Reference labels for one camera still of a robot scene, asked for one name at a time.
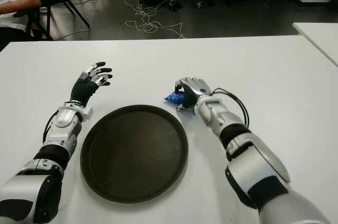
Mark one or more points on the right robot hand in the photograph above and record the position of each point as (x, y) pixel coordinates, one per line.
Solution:
(196, 86)

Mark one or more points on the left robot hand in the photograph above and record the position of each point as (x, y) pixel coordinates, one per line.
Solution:
(83, 89)

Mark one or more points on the blue Oreo packet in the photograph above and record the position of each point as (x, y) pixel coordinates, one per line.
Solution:
(174, 98)

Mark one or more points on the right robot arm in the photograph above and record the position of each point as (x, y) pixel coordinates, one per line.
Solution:
(251, 160)

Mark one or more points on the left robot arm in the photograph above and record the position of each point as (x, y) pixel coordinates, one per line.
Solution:
(59, 129)

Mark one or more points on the round dark brown tray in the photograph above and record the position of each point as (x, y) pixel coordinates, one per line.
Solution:
(134, 155)

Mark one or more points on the white side table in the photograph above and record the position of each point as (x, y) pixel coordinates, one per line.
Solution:
(320, 36)

